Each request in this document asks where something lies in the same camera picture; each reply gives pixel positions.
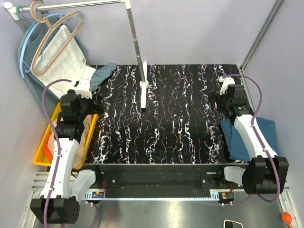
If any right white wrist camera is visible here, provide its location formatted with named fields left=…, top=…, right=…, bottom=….
left=219, top=76, right=235, bottom=95

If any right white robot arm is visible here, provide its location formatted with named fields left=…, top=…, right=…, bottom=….
left=209, top=78, right=289, bottom=195

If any smartphone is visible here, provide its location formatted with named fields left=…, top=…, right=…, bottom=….
left=223, top=219, right=243, bottom=228

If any folded blue t shirt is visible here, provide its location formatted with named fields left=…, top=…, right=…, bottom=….
left=220, top=117, right=280, bottom=162

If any teal hanging garment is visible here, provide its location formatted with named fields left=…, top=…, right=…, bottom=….
left=17, top=14, right=117, bottom=116

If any yellow plastic bin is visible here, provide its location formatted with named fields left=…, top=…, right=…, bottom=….
left=33, top=114, right=98, bottom=170

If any beige clothes hanger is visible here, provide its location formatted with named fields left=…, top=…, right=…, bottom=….
left=30, top=1, right=85, bottom=76

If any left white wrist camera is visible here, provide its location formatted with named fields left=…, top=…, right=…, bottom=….
left=74, top=79, right=92, bottom=99

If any orange ball tool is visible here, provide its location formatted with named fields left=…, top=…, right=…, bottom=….
left=281, top=212, right=292, bottom=228

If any orange t shirt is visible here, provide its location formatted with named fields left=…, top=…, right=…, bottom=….
left=43, top=134, right=53, bottom=163

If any beige t shirt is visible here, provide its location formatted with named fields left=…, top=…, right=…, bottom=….
left=48, top=115, right=93, bottom=169

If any aluminium front rail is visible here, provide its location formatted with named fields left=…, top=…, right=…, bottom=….
left=30, top=171, right=291, bottom=201

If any white towel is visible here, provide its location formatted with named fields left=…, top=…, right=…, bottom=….
left=33, top=25, right=96, bottom=85

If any green clothes hanger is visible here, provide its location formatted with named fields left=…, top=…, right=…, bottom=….
left=16, top=5, right=35, bottom=48

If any blue clothes hanger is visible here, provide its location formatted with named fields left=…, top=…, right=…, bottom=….
left=19, top=13, right=86, bottom=79

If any aluminium frame post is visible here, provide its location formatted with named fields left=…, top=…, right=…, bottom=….
left=239, top=0, right=285, bottom=72

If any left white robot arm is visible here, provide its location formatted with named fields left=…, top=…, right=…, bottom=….
left=30, top=89, right=103, bottom=228

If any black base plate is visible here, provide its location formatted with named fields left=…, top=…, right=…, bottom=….
left=75, top=163, right=245, bottom=199

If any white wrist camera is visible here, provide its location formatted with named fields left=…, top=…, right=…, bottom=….
left=219, top=76, right=235, bottom=95
left=74, top=79, right=92, bottom=99

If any metal clothes rack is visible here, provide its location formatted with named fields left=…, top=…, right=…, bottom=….
left=3, top=0, right=149, bottom=112

